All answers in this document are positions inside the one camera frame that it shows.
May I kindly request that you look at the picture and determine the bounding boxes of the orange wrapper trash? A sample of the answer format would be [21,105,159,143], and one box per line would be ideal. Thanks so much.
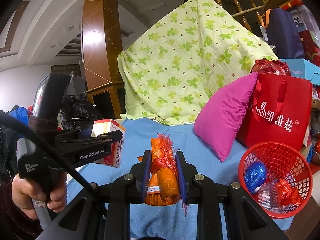
[144,133,181,206]

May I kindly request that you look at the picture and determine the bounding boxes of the orange white medicine box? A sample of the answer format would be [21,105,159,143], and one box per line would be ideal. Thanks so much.
[90,118,126,169]

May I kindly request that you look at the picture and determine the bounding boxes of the blue plastic bag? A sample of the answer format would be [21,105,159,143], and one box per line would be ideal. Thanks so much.
[244,161,267,194]

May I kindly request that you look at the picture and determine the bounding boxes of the clear plastic container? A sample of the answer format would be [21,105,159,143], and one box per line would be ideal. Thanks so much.
[257,180,280,212]

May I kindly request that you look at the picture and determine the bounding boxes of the red shiny plastic bag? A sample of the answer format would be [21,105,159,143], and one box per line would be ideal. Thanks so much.
[277,179,303,206]

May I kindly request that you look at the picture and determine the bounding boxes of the red mesh trash basket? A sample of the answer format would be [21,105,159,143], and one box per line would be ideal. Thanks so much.
[238,142,312,219]

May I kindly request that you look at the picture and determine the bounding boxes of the person's left hand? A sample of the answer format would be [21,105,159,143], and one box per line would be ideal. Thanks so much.
[11,172,67,220]

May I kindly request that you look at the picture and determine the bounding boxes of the blue blanket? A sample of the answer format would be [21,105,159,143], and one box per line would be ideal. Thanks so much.
[66,117,295,240]

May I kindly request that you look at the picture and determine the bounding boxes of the magenta pillow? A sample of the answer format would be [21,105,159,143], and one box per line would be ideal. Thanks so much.
[193,72,258,162]

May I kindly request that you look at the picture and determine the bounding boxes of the black puffer jacket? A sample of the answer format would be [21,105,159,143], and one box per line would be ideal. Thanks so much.
[60,93,103,130]

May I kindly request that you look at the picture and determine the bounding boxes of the green clover quilt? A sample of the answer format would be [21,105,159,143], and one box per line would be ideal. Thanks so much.
[118,0,276,125]

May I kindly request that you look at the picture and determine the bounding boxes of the red paper gift bag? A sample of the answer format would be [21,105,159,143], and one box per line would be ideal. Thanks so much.
[236,73,312,151]

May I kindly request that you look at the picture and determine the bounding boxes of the wooden pillar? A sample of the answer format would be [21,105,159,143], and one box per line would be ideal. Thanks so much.
[81,0,124,119]

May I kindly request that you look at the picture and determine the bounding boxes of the red foil bag behind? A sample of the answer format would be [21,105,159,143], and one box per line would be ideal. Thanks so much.
[251,58,291,76]

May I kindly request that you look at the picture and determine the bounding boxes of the light blue shoe box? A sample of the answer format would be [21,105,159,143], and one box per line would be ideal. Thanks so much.
[281,59,320,86]

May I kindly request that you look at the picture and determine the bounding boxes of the red gift box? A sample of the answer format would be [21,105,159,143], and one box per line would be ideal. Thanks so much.
[299,30,320,66]

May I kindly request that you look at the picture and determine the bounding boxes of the black cable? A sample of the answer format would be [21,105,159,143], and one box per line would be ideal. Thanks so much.
[0,109,108,218]

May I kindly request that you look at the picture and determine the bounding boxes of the navy bag orange handles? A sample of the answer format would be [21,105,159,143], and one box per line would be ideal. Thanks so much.
[262,8,305,59]

